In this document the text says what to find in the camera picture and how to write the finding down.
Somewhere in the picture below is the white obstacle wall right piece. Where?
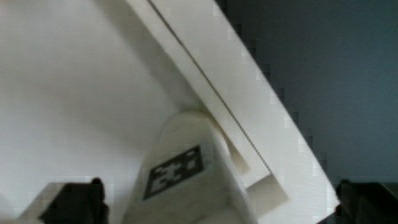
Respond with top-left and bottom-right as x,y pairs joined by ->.
148,0 -> 343,224

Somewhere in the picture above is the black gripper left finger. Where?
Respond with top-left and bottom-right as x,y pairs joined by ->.
39,178 -> 109,224

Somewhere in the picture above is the white square tabletop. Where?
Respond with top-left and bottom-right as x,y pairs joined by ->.
0,0 -> 274,224

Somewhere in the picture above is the white table leg with tag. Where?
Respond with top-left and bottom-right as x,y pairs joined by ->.
123,111 -> 260,224

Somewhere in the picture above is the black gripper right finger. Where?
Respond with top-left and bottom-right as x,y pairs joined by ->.
336,179 -> 398,224

